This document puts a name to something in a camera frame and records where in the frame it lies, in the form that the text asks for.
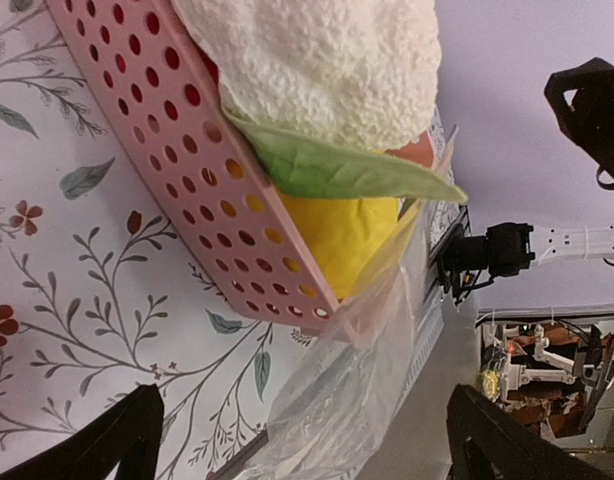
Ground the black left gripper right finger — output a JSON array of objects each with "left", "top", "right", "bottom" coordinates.
[{"left": 446, "top": 384, "right": 604, "bottom": 479}]

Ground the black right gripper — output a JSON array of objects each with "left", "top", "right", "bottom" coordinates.
[{"left": 544, "top": 57, "right": 614, "bottom": 190}]

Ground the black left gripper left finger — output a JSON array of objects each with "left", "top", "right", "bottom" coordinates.
[{"left": 0, "top": 384, "right": 164, "bottom": 480}]

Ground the clear zip top bag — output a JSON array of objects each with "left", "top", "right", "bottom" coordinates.
[{"left": 241, "top": 124, "right": 461, "bottom": 480}]

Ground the white toy cauliflower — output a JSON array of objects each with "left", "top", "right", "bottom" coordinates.
[{"left": 174, "top": 1, "right": 466, "bottom": 203}]

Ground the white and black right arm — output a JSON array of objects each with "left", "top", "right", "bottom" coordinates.
[{"left": 432, "top": 57, "right": 614, "bottom": 304}]

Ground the floral patterned table mat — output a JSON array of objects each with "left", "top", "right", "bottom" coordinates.
[{"left": 0, "top": 1, "right": 311, "bottom": 479}]

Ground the yellow toy lemon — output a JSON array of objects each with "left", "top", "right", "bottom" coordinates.
[{"left": 279, "top": 193, "right": 399, "bottom": 299}]

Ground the pink perforated plastic basket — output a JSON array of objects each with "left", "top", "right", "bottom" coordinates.
[{"left": 48, "top": 0, "right": 338, "bottom": 334}]

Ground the red toy fruit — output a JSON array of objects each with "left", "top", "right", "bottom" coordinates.
[{"left": 101, "top": 1, "right": 219, "bottom": 122}]

